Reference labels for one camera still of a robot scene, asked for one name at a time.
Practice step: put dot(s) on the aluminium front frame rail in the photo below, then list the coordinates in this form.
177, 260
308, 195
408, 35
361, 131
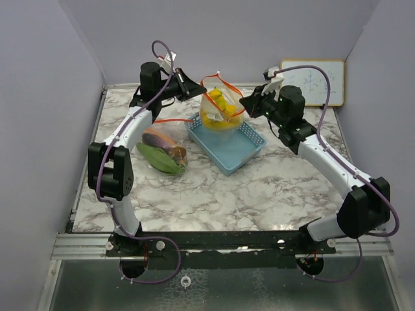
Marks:
99, 246

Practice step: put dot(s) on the dark purple eggplant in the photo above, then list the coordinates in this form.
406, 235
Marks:
148, 139

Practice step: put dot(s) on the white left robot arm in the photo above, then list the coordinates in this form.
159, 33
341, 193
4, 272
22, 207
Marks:
110, 172

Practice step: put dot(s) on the yellow banana bunch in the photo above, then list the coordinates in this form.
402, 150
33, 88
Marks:
218, 114

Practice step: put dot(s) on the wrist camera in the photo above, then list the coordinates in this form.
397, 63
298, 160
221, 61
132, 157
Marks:
165, 62
274, 79

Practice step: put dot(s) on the light blue plastic basket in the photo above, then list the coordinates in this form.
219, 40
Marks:
230, 150

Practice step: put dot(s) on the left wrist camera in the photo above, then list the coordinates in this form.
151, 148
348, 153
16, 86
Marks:
165, 62

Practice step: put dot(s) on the clear zip bag red zipper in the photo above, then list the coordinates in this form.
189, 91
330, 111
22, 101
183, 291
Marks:
232, 94

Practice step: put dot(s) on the small whiteboard wooden frame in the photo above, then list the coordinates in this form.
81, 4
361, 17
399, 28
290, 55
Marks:
312, 82

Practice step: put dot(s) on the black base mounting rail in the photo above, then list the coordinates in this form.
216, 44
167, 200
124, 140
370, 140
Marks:
169, 255

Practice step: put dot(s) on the orange papaya slice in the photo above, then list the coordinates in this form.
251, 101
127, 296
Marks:
163, 140

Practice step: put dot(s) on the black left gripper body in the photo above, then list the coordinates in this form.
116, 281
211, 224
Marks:
173, 89

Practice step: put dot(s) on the brown kiwi fruit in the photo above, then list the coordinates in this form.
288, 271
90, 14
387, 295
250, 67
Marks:
178, 153

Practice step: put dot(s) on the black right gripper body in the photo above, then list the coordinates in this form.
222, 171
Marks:
266, 105

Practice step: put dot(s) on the clear zip bag orange zipper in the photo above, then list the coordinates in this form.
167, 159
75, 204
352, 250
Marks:
173, 127

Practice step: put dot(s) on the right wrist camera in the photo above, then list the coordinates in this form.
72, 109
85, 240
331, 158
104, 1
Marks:
274, 79

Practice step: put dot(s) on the green leaf vegetable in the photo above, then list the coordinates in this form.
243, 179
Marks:
160, 160

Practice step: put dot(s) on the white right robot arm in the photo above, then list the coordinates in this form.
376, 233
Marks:
365, 199

